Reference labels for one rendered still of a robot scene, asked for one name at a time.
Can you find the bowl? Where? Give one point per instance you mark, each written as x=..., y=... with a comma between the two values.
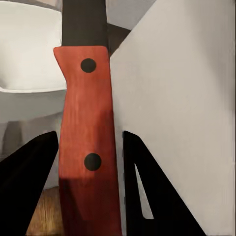
x=28, y=35

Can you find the cutting board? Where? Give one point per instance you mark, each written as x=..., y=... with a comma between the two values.
x=47, y=217

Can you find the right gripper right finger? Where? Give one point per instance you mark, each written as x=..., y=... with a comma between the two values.
x=171, y=215

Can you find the parer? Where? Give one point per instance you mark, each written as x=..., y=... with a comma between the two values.
x=88, y=174

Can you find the fixed window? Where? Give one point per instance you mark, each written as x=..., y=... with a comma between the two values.
x=127, y=13

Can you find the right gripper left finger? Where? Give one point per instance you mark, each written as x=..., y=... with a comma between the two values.
x=22, y=178

